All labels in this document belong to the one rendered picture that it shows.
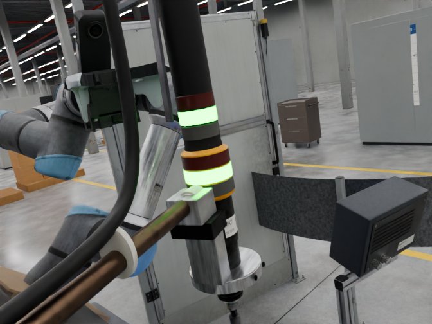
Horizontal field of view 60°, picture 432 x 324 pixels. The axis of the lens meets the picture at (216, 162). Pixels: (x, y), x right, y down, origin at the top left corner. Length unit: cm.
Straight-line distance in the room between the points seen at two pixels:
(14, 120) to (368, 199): 87
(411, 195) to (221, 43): 166
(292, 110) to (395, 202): 625
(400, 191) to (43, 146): 91
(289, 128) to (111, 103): 690
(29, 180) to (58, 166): 779
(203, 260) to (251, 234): 239
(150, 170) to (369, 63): 609
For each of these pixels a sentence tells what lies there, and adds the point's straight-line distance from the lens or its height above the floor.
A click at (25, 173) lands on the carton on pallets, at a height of 36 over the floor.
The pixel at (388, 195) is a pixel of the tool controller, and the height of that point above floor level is 124.
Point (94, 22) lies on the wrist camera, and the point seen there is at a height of 174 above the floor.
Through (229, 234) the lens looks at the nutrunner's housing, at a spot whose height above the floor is 150.
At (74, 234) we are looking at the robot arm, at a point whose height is 131.
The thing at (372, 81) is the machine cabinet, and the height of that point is 108.
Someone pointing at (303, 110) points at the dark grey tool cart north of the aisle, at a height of 72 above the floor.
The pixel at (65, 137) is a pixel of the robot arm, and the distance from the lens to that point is 72.
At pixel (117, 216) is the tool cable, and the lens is 23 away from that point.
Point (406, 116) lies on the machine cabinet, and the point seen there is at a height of 49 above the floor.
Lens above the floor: 164
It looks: 13 degrees down
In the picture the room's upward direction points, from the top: 10 degrees counter-clockwise
